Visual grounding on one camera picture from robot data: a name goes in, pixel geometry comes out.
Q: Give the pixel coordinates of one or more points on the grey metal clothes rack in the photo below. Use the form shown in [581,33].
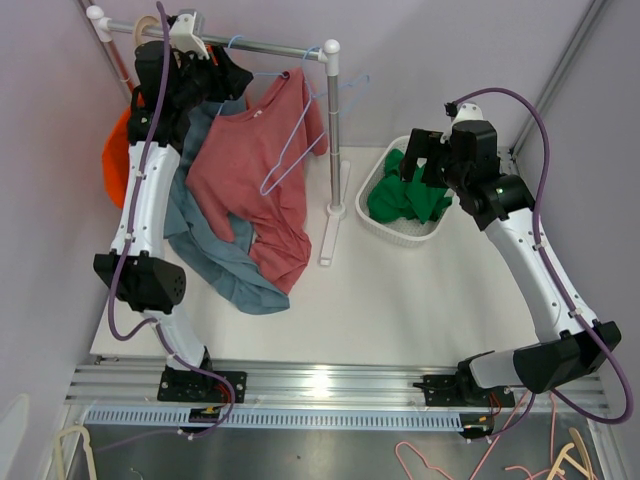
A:
[328,55]

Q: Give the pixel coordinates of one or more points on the orange t shirt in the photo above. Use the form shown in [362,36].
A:
[115,156]

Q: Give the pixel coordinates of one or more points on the green t shirt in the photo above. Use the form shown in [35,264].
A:
[392,198]

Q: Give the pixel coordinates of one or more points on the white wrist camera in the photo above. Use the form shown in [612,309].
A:
[466,111]
[185,33]

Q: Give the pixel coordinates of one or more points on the beige hanger on floor left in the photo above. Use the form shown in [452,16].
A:
[62,449]

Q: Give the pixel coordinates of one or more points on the grey blue t shirt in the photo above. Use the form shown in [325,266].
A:
[225,266]

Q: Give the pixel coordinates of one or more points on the aluminium mounting rail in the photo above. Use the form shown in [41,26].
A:
[135,381]

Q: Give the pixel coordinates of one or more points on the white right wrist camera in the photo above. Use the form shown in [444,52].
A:
[466,111]

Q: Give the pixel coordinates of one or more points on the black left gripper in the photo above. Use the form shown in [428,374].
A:
[229,80]

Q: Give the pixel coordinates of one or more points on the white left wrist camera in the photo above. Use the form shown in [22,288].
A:
[185,33]

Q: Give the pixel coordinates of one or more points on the white perforated plastic basket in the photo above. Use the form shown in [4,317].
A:
[402,232]

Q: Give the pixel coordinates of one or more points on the beige hanger on floor right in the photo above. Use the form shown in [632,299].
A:
[574,454]

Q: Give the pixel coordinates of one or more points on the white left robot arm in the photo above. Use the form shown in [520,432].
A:
[144,289]

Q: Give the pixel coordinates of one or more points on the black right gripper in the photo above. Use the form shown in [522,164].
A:
[420,146]

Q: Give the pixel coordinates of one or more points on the beige wooden hanger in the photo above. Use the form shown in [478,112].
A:
[141,25]

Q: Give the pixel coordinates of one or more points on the beige hanger on floor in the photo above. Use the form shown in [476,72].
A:
[574,454]
[62,449]

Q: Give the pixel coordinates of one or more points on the dusty red t shirt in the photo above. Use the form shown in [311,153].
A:
[251,165]

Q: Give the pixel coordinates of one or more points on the white slotted cable duct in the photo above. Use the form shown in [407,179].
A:
[277,419]

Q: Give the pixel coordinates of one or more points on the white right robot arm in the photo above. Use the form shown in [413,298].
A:
[502,206]

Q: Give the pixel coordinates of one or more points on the pink wire hanger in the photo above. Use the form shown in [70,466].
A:
[474,457]

